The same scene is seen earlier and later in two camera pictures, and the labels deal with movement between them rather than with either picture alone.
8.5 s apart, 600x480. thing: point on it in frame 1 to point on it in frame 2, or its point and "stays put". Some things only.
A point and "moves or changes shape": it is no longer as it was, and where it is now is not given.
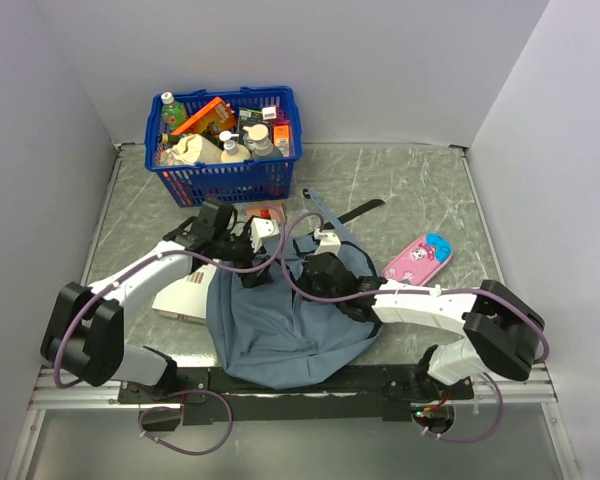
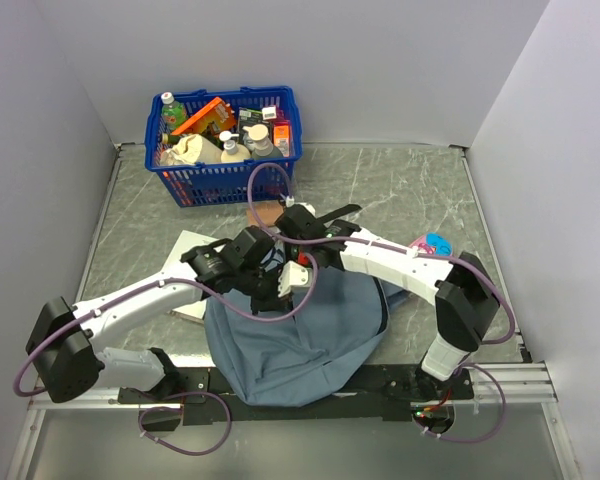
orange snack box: (217, 112) stays put
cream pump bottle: (233, 152) stays put
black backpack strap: (345, 218) to (338, 213)
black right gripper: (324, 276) to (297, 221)
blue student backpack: (272, 333) moves or changes shape
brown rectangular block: (266, 209) stays put
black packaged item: (248, 117) stays put
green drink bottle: (174, 114) stays put
